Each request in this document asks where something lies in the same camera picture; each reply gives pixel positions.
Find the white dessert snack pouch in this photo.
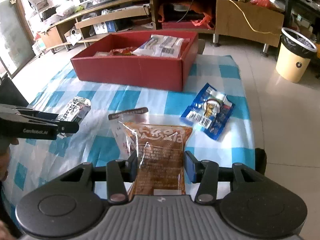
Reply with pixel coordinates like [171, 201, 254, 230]
[108, 107, 149, 159]

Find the blue white checkered tablecloth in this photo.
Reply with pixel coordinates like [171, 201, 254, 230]
[1, 55, 255, 230]

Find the green white Kapron wafer pack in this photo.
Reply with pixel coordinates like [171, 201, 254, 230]
[56, 96, 91, 138]

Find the black chair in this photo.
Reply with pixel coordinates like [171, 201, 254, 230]
[0, 75, 29, 107]

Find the blue coconut snack packet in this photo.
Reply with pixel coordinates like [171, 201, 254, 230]
[181, 83, 235, 140]

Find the beige trash bin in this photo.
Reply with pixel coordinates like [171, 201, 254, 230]
[276, 28, 317, 83]

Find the red cardboard box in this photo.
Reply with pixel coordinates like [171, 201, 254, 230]
[71, 29, 199, 92]

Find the yellow cable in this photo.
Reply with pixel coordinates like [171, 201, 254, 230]
[199, 0, 282, 36]

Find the brown bread package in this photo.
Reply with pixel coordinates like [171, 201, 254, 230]
[124, 122, 193, 199]

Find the orange plastic bag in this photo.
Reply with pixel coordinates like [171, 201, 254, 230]
[157, 3, 215, 30]

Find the wooden TV cabinet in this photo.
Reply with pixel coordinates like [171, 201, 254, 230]
[39, 0, 284, 53]

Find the white bread package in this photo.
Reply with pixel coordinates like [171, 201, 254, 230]
[132, 34, 190, 59]

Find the person left hand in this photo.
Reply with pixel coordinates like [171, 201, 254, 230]
[0, 138, 19, 181]

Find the red spicy snack packet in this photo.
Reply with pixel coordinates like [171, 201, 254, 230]
[108, 47, 137, 56]

